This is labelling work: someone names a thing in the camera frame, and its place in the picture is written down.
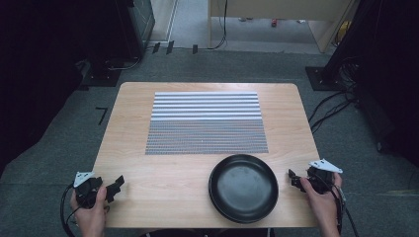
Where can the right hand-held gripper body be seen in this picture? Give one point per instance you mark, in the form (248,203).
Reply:
(319,181)

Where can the black stand base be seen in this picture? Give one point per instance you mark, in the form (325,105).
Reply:
(102,75)
(324,79)

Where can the person's right hand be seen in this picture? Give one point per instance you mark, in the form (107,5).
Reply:
(324,207)

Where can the person's left hand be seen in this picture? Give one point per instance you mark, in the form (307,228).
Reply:
(92,219)

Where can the black equipment cabinet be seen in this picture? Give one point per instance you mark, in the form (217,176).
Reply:
(138,26)

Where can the light wooden desk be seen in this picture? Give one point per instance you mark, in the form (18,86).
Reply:
(283,8)

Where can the yellow object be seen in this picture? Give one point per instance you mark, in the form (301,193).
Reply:
(343,32)

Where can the striped woven placemat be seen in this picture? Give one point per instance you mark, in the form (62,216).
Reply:
(207,131)

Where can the black plate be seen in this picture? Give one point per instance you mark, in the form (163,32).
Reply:
(243,189)

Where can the black tape corner mark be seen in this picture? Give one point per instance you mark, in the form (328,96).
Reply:
(102,113)

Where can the small red object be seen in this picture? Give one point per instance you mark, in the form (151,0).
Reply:
(273,22)

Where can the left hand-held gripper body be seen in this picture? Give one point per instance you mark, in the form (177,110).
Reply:
(87,194)

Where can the dark curtain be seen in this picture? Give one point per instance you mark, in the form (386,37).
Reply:
(385,75)
(42,72)

